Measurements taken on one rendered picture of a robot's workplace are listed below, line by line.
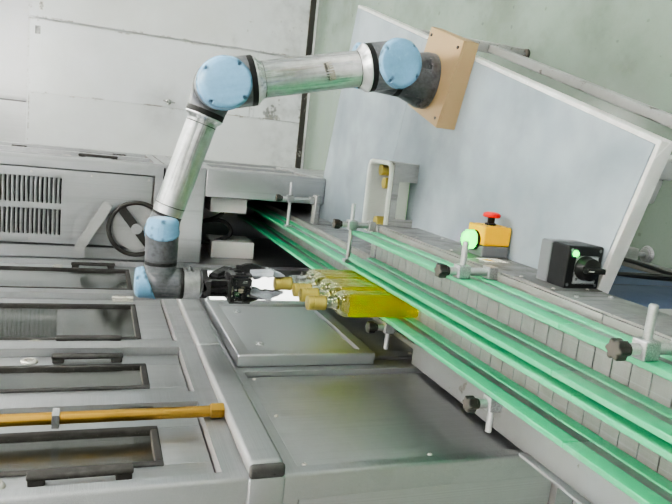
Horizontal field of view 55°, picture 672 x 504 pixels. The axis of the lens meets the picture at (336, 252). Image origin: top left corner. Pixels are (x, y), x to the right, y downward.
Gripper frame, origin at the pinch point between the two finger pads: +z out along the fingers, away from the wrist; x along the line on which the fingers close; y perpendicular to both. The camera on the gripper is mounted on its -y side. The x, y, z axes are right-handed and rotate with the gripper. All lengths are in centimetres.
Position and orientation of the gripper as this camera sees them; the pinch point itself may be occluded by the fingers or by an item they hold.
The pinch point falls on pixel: (277, 283)
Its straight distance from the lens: 165.4
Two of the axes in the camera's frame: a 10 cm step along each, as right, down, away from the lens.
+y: 3.4, 2.0, -9.2
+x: 1.1, -9.8, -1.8
